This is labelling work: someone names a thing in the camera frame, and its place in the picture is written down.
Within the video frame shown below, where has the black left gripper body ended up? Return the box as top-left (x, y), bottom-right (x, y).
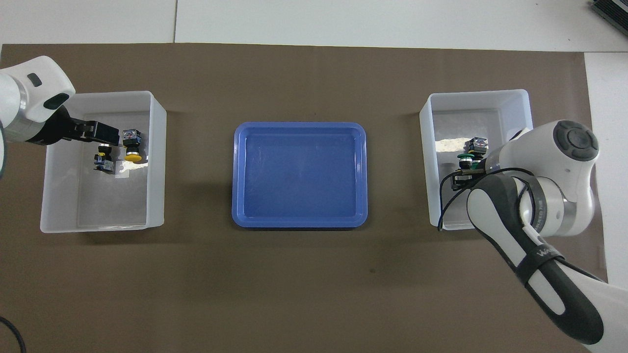
top-left (24, 105), bottom-right (82, 147)

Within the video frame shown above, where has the yellow push button switch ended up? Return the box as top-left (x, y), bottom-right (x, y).
top-left (122, 128), bottom-right (144, 163)
top-left (94, 144), bottom-right (115, 173)

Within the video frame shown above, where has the translucent white plastic box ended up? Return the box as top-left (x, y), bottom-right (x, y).
top-left (40, 91), bottom-right (167, 234)
top-left (419, 89), bottom-right (547, 231)

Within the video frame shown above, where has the blue plastic tray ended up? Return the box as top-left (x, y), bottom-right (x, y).
top-left (232, 121), bottom-right (368, 229)

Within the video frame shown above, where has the brown paper table mat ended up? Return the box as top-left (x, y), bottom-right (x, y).
top-left (0, 43), bottom-right (618, 353)

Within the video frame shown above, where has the grey ridged device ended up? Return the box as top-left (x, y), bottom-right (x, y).
top-left (590, 0), bottom-right (628, 36)

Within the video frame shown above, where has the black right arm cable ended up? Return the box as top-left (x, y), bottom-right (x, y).
top-left (438, 167), bottom-right (536, 231)

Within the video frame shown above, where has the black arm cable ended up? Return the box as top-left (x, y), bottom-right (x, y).
top-left (438, 167), bottom-right (536, 231)
top-left (0, 316), bottom-right (26, 353)

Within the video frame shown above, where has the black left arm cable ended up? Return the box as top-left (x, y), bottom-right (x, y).
top-left (0, 316), bottom-right (26, 353)

